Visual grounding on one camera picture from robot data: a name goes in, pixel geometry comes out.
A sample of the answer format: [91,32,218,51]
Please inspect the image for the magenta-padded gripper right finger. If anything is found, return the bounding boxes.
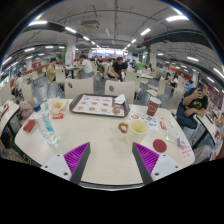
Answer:
[131,142,183,185]

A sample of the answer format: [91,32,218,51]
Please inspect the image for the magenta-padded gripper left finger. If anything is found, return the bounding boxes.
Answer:
[40,142,92,185]

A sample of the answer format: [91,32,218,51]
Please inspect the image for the clear blue-capped water bottle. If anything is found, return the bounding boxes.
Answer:
[33,103,59,146]

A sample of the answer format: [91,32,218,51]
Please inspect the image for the flat round red coaster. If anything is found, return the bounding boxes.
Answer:
[152,138,168,154]

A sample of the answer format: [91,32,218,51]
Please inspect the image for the white card with red text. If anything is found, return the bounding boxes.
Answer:
[179,143,195,160]

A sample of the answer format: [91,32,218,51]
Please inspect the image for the clear plastic packet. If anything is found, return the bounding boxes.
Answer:
[165,128,183,146]

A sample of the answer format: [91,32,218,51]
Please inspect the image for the red packet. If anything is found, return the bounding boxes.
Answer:
[22,118,37,133]

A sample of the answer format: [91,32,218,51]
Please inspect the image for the printed sticker sheet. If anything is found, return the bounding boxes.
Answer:
[126,110,159,133]

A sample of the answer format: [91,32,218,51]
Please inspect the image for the cream neighbouring table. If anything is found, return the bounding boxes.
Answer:
[0,99,21,136]
[193,113,219,149]

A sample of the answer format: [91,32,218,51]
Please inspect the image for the red paper cup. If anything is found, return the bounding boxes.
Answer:
[146,96,162,118]

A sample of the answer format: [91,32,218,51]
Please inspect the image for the crumpled food wrapper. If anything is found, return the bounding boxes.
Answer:
[49,98,69,116]

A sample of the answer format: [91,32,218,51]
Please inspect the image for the small clear sanitizer bottle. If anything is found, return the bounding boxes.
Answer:
[42,99,51,114]

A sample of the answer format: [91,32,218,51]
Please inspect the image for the person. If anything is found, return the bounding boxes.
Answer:
[213,113,224,161]
[11,71,26,98]
[45,57,58,83]
[174,79,209,130]
[77,54,95,80]
[107,56,129,83]

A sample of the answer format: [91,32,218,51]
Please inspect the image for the pink bag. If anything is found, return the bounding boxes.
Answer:
[18,100,35,120]

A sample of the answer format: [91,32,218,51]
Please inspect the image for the brown food tray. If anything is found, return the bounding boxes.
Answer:
[68,93,131,118]

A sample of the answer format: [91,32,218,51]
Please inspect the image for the crumpled white napkin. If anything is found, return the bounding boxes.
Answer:
[113,93,127,105]

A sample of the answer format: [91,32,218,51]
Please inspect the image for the cream chair with round hole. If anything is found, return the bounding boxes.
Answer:
[104,79,137,104]
[64,77,95,100]

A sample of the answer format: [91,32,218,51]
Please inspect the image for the ceiling air conditioner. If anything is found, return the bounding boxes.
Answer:
[80,19,101,30]

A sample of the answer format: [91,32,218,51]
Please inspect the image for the ceiling lights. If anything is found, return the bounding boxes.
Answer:
[1,14,224,79]

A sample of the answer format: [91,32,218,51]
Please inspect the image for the cream mug with brown handle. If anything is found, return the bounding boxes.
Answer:
[117,119,150,145]

